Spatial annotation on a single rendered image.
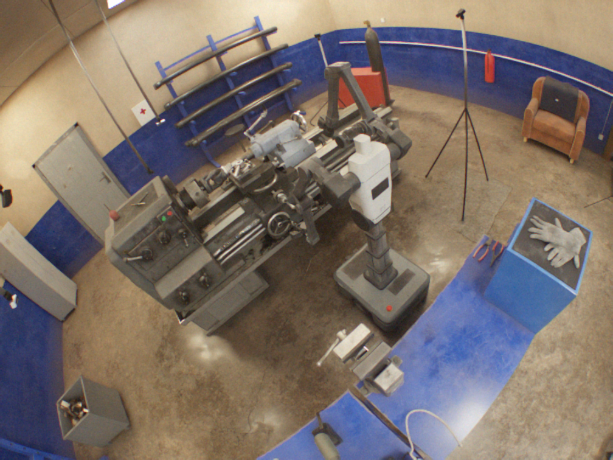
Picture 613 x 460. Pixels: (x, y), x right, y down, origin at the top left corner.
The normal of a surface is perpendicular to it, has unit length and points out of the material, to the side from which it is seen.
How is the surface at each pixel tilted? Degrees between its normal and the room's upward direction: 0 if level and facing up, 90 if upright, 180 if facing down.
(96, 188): 90
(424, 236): 0
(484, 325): 0
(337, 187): 30
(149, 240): 90
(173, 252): 90
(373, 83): 90
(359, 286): 0
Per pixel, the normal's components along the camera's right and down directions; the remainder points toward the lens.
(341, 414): -0.28, -0.65
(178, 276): 0.07, -0.30
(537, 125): -0.75, 0.61
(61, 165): 0.60, 0.46
